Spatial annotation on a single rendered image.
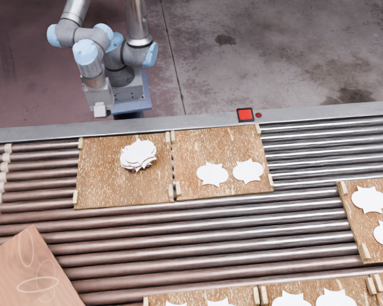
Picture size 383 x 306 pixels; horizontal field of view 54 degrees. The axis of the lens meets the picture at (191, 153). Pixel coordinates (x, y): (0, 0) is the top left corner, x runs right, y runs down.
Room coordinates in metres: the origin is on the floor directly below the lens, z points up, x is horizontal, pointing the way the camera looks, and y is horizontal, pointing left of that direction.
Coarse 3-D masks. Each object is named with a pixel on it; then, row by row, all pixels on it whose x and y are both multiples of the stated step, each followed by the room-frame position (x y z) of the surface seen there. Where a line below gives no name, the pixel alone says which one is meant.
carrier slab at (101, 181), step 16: (96, 144) 0.94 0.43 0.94; (112, 144) 0.94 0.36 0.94; (128, 144) 0.94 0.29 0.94; (160, 144) 0.94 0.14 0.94; (80, 160) 0.85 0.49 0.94; (96, 160) 0.85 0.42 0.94; (112, 160) 0.85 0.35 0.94; (160, 160) 0.85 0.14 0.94; (80, 176) 0.77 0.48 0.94; (96, 176) 0.77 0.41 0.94; (112, 176) 0.77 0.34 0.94; (128, 176) 0.77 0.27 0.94; (144, 176) 0.77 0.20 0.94; (160, 176) 0.77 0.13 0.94; (80, 192) 0.69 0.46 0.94; (96, 192) 0.69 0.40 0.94; (112, 192) 0.69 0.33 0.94; (128, 192) 0.69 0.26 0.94; (144, 192) 0.69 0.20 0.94; (160, 192) 0.69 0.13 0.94; (80, 208) 0.62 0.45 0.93
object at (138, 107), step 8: (144, 72) 1.45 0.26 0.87; (144, 80) 1.39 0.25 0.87; (144, 88) 1.34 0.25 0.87; (120, 104) 1.23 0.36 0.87; (128, 104) 1.23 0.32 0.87; (136, 104) 1.23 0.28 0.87; (144, 104) 1.23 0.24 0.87; (112, 112) 1.17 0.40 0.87; (120, 112) 1.18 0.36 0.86; (128, 112) 1.19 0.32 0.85; (136, 112) 1.26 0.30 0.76
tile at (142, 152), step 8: (136, 144) 0.88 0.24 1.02; (144, 144) 0.88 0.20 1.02; (152, 144) 0.88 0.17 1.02; (128, 152) 0.84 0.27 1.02; (136, 152) 0.84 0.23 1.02; (144, 152) 0.84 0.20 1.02; (152, 152) 0.85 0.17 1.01; (128, 160) 0.80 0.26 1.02; (136, 160) 0.80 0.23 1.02; (144, 160) 0.81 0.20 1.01
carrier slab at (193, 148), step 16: (224, 128) 1.03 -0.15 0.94; (240, 128) 1.03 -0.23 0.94; (176, 144) 0.94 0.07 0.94; (192, 144) 0.94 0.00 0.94; (208, 144) 0.94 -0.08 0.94; (224, 144) 0.94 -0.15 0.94; (240, 144) 0.94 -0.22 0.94; (256, 144) 0.94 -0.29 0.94; (176, 160) 0.85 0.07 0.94; (192, 160) 0.85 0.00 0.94; (208, 160) 0.85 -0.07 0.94; (224, 160) 0.85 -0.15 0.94; (240, 160) 0.85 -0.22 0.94; (256, 160) 0.85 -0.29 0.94; (176, 176) 0.77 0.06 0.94; (192, 176) 0.77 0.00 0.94; (176, 192) 0.69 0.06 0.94; (192, 192) 0.69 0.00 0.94; (208, 192) 0.69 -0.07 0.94; (224, 192) 0.69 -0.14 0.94; (240, 192) 0.69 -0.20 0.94; (256, 192) 0.70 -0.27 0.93
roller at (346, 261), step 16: (352, 256) 0.43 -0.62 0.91; (176, 272) 0.37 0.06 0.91; (192, 272) 0.37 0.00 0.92; (208, 272) 0.37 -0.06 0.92; (224, 272) 0.37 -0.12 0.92; (240, 272) 0.37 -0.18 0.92; (256, 272) 0.37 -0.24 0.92; (272, 272) 0.37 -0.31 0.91; (288, 272) 0.37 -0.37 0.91; (80, 288) 0.31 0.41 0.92; (96, 288) 0.31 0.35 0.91; (112, 288) 0.31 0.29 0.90
